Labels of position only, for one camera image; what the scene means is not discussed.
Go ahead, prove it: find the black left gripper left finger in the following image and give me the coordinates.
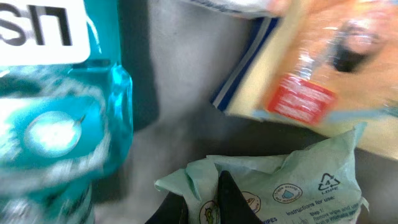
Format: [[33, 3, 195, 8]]
[[145, 192, 188, 224]]

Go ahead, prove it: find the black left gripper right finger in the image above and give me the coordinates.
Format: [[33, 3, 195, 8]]
[[218, 170, 262, 224]]

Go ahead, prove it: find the green wet wipes pack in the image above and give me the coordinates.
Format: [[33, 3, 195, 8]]
[[155, 123, 369, 223]]

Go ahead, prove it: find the blue mouthwash bottle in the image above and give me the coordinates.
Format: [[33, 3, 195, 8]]
[[1, 0, 133, 224]]

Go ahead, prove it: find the orange snack bag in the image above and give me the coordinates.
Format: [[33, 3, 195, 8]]
[[214, 1, 397, 159]]

